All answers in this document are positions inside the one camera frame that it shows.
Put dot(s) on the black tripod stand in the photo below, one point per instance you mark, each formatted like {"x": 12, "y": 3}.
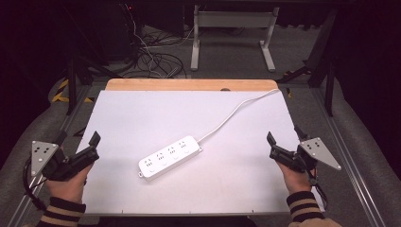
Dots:
{"x": 72, "y": 82}

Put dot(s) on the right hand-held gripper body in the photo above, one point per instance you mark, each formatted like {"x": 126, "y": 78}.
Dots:
{"x": 320, "y": 153}

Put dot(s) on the aluminium floor rail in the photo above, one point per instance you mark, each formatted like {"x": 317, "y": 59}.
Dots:
{"x": 353, "y": 164}
{"x": 22, "y": 209}

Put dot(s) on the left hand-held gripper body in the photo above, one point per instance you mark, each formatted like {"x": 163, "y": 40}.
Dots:
{"x": 77, "y": 159}

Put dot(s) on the black metal stand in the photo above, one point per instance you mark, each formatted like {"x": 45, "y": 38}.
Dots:
{"x": 329, "y": 85}

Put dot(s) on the person's left hand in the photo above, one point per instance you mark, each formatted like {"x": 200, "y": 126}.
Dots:
{"x": 67, "y": 189}

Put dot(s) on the yellow black hazard tape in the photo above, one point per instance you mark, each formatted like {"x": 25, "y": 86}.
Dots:
{"x": 60, "y": 94}

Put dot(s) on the person's right hand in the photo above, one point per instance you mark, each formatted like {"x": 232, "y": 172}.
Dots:
{"x": 296, "y": 181}

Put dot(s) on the white table mat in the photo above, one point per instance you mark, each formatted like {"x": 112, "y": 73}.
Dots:
{"x": 176, "y": 119}

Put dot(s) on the dark equipment box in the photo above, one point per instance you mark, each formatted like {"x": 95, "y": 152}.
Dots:
{"x": 118, "y": 31}

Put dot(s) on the white metal stand frame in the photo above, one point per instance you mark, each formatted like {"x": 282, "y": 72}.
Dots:
{"x": 233, "y": 19}

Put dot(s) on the white power strip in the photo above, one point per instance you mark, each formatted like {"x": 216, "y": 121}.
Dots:
{"x": 170, "y": 156}

